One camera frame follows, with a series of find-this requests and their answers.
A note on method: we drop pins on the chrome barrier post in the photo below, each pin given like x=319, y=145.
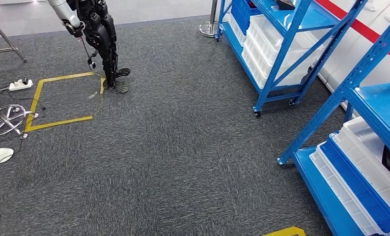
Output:
x=211, y=22

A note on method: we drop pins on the yellow floor tape square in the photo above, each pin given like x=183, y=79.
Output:
x=286, y=232

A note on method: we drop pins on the white plastic bin stack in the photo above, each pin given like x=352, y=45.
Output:
x=263, y=42

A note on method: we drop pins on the blue metal shelf rack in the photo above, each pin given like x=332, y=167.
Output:
x=377, y=104
x=279, y=55

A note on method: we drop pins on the black seat chrome stool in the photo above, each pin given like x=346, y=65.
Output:
x=4, y=120

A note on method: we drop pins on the white car body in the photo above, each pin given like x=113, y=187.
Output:
x=370, y=62

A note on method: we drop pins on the red barrier belt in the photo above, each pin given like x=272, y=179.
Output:
x=361, y=29

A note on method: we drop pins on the white power strip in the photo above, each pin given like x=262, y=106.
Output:
x=19, y=85

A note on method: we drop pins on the black humanoid robot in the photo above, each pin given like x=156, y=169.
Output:
x=99, y=32

